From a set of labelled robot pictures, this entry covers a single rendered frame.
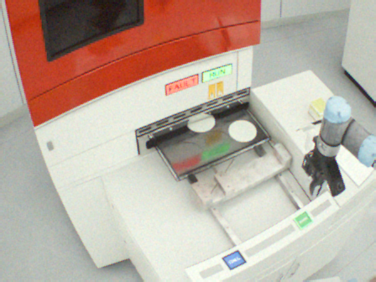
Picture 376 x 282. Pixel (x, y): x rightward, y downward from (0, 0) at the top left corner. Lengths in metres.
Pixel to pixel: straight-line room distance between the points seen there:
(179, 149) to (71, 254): 1.11
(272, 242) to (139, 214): 0.48
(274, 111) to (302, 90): 0.20
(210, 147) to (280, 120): 0.27
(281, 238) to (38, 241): 1.60
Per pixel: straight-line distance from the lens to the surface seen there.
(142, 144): 1.57
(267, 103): 1.64
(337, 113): 0.96
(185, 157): 1.54
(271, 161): 1.57
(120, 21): 1.16
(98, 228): 1.89
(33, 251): 2.48
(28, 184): 2.77
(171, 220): 1.49
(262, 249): 1.28
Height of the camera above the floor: 2.09
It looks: 49 degrees down
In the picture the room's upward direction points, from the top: 1 degrees counter-clockwise
